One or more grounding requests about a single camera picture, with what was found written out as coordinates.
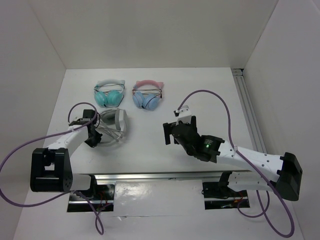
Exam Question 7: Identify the grey headphone cable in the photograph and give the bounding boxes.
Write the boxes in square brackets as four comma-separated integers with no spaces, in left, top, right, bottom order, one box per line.
[97,117,126,143]

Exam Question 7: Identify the white grey headphones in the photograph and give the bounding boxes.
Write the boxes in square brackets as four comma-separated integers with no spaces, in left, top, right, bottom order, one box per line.
[96,108,129,146]

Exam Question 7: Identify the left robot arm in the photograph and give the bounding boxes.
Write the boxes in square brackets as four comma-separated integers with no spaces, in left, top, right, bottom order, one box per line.
[30,109,103,200]

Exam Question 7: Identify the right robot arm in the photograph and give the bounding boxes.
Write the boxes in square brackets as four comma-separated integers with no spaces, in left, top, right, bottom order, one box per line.
[163,115,303,201]

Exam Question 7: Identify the pink blue cat-ear headphones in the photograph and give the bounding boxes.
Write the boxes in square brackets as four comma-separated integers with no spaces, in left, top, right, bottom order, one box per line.
[131,79,164,111]

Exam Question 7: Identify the teal cat-ear headphones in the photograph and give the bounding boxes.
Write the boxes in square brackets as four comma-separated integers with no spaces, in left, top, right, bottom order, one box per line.
[93,79,126,108]

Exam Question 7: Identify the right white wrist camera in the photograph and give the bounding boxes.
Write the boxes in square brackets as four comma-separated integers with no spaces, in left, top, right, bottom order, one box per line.
[174,105,192,125]

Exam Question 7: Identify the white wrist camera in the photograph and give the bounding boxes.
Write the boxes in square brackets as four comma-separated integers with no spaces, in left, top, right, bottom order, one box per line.
[68,117,95,127]
[174,105,192,125]

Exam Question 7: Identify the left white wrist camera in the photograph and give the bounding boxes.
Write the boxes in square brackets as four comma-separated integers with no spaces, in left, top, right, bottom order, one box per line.
[68,117,95,127]

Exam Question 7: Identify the aluminium front rail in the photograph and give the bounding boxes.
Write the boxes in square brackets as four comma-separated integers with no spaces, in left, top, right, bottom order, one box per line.
[74,169,233,183]

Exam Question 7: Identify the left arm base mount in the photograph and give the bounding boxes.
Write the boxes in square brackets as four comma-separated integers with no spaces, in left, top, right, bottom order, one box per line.
[66,181,116,213]

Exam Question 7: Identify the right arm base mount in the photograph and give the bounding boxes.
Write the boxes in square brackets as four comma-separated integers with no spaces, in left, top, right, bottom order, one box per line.
[201,171,250,210]

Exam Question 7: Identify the aluminium side rail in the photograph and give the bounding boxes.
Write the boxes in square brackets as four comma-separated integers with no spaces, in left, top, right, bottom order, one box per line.
[231,68,267,154]

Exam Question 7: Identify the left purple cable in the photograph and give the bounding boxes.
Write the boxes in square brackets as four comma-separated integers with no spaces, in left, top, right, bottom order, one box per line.
[0,102,105,236]

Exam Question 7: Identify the purple cable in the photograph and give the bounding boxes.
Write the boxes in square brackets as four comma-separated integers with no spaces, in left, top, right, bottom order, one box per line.
[176,89,295,238]
[0,102,105,236]

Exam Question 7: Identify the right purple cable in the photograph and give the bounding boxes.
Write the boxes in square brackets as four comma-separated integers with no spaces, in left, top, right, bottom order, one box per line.
[176,89,295,238]

